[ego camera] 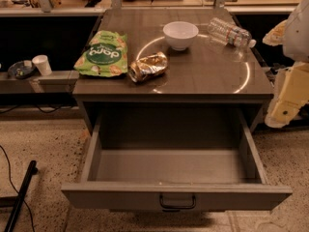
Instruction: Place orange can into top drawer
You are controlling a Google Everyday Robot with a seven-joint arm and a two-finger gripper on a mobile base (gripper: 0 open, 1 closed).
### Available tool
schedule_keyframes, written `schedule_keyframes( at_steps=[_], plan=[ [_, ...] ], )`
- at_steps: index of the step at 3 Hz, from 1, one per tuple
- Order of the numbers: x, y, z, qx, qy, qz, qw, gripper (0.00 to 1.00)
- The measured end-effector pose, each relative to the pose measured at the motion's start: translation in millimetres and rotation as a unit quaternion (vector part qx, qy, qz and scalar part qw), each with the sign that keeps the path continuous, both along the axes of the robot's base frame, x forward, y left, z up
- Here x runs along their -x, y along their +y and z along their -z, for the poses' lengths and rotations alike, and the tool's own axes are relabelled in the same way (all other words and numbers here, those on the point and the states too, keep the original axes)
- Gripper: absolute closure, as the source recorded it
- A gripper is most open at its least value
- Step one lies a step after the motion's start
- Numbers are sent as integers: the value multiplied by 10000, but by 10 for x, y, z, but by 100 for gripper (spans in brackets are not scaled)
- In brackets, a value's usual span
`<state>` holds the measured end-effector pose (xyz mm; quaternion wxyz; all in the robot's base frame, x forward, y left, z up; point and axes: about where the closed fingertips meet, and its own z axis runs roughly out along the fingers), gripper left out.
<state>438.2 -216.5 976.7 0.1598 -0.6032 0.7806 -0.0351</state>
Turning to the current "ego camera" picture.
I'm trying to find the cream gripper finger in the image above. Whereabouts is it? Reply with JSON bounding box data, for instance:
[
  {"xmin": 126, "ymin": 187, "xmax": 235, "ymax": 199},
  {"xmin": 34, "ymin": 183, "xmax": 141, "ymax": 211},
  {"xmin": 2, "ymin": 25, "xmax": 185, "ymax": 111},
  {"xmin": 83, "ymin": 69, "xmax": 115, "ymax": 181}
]
[
  {"xmin": 265, "ymin": 62, "xmax": 309, "ymax": 129},
  {"xmin": 263, "ymin": 20, "xmax": 287, "ymax": 46}
]

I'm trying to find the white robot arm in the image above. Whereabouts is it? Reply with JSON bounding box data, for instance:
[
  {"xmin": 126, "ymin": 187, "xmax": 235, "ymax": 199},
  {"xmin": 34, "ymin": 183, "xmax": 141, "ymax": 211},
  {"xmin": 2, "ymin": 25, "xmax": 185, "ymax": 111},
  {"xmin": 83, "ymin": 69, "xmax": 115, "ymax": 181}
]
[{"xmin": 263, "ymin": 0, "xmax": 309, "ymax": 128}]

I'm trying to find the open grey top drawer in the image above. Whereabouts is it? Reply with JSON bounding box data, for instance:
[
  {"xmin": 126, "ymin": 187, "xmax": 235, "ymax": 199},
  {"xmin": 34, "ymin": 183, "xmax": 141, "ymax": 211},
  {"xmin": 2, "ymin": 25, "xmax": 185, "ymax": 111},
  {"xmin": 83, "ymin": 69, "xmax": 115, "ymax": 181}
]
[{"xmin": 62, "ymin": 107, "xmax": 293, "ymax": 212}]

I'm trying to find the clear plastic water bottle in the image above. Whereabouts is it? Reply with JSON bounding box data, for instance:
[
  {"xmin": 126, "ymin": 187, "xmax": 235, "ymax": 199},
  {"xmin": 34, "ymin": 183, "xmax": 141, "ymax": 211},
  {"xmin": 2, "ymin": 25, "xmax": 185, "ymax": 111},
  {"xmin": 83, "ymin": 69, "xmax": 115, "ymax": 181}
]
[{"xmin": 208, "ymin": 17, "xmax": 256, "ymax": 48}]

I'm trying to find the white bowl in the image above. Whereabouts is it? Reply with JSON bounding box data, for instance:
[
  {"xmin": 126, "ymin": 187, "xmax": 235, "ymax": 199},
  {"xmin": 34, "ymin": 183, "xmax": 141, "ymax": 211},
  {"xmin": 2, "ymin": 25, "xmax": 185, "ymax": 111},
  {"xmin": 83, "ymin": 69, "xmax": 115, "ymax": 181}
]
[{"xmin": 163, "ymin": 21, "xmax": 199, "ymax": 51}]

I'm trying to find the grey cabinet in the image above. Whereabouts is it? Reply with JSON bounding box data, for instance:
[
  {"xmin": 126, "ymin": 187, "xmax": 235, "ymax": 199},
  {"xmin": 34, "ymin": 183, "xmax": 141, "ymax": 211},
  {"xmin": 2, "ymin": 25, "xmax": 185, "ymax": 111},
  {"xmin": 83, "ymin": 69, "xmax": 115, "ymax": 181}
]
[{"xmin": 71, "ymin": 7, "xmax": 275, "ymax": 137}]

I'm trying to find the green chip bag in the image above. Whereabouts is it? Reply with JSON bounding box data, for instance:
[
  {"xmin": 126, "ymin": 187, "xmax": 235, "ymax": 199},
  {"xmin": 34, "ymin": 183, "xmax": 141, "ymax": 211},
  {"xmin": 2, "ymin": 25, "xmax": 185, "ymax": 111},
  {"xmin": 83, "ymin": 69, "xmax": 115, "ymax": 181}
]
[{"xmin": 74, "ymin": 30, "xmax": 127, "ymax": 77}]

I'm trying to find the white paper cup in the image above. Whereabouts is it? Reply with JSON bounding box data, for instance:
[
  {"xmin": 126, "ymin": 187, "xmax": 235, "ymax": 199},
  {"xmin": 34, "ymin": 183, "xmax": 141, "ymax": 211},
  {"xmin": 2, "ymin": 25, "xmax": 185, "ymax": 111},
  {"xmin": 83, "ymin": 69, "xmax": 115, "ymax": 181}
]
[{"xmin": 32, "ymin": 55, "xmax": 52, "ymax": 75}]

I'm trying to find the dark round ashtray dish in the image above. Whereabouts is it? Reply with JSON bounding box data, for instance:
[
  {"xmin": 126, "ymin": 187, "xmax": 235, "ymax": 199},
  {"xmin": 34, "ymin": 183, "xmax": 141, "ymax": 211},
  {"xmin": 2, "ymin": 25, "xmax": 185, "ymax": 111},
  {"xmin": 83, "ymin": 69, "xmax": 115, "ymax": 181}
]
[{"xmin": 8, "ymin": 60, "xmax": 36, "ymax": 79}]

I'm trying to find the black pole on floor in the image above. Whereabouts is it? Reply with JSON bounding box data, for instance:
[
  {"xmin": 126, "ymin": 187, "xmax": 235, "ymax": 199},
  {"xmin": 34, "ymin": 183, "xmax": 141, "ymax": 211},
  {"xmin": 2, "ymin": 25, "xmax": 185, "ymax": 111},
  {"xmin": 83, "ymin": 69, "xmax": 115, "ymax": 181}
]
[{"xmin": 1, "ymin": 160, "xmax": 38, "ymax": 232}]

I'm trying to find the black drawer handle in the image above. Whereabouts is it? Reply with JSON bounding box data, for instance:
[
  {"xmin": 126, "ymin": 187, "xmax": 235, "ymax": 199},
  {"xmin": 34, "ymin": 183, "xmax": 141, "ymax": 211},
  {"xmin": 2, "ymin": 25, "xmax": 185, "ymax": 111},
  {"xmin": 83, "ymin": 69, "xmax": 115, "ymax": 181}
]
[{"xmin": 159, "ymin": 194, "xmax": 197, "ymax": 210}]

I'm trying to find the black floor cable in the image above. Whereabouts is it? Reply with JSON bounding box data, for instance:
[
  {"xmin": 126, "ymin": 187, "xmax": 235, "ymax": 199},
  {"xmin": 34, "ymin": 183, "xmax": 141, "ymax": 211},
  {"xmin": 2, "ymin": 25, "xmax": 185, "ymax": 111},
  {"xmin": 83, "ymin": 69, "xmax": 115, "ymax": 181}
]
[{"xmin": 0, "ymin": 144, "xmax": 36, "ymax": 232}]

